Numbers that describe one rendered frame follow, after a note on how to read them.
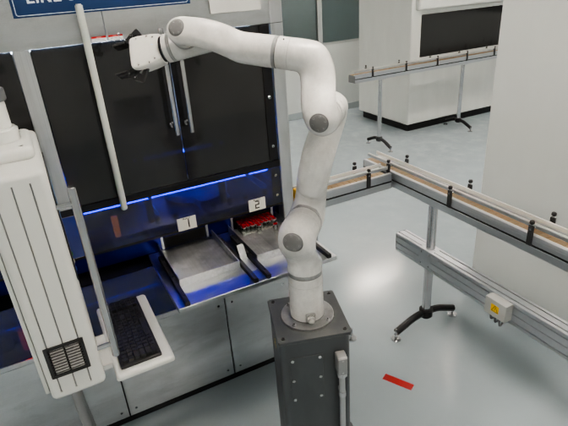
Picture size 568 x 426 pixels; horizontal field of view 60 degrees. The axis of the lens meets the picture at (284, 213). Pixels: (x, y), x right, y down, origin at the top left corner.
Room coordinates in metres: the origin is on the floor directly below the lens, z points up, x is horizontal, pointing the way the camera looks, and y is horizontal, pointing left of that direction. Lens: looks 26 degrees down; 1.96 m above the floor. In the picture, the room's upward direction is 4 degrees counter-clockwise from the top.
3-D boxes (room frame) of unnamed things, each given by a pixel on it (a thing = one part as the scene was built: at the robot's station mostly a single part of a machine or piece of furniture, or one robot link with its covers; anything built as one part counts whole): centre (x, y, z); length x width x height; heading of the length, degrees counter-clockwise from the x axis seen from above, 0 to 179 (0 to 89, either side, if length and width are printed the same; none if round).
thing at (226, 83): (2.07, 0.20, 1.50); 0.43 x 0.01 x 0.59; 116
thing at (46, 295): (1.42, 0.81, 1.19); 0.50 x 0.19 x 0.78; 26
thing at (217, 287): (1.87, 0.21, 0.87); 0.70 x 0.48 x 0.02; 116
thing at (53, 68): (1.87, 0.61, 1.50); 0.47 x 0.01 x 0.59; 116
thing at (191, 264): (1.86, 0.39, 0.90); 0.34 x 0.26 x 0.04; 26
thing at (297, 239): (1.41, -0.05, 1.16); 0.19 x 0.12 x 0.24; 162
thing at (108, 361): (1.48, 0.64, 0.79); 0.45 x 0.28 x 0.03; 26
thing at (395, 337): (2.37, -0.80, 0.07); 0.50 x 0.08 x 0.14; 116
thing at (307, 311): (1.44, -0.06, 0.95); 0.19 x 0.19 x 0.18
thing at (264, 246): (2.01, 0.08, 0.90); 0.34 x 0.26 x 0.04; 26
